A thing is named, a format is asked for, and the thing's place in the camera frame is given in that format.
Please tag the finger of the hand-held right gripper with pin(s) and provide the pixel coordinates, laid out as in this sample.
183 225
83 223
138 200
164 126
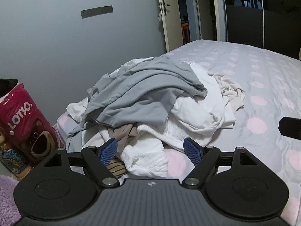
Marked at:
290 127

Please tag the grey wall switch panel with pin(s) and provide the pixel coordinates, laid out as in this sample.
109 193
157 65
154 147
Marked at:
96 11

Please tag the white shirt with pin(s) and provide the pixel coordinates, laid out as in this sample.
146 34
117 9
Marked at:
199 113

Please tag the colourful printed figurine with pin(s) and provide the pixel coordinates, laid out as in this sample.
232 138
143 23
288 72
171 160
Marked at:
11 160

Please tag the orange stool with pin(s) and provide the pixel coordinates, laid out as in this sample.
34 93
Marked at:
185 30

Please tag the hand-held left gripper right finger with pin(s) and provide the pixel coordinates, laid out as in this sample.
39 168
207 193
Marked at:
191 151

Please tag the cream door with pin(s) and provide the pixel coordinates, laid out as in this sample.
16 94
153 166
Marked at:
170 23

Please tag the red printed bag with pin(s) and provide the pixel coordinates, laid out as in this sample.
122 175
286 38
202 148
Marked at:
21 122

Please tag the bed with polka dot sheet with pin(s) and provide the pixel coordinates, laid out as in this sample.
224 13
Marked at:
258 75

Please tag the striped beige cloth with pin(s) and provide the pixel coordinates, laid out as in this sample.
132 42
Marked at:
117 168

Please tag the purple fluffy cushion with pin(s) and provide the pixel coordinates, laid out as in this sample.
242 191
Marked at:
7 197

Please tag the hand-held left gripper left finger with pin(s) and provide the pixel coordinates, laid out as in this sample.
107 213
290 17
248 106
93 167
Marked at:
108 151

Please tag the dark wardrobe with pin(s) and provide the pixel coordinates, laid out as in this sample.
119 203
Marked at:
244 23

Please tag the white ribbed knit garment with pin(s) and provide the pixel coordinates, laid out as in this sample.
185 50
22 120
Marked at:
145 160

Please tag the cream garment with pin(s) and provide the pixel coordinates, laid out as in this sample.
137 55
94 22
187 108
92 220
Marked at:
230 91

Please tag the grey shirt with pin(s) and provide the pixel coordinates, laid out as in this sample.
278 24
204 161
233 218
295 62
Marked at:
141 87

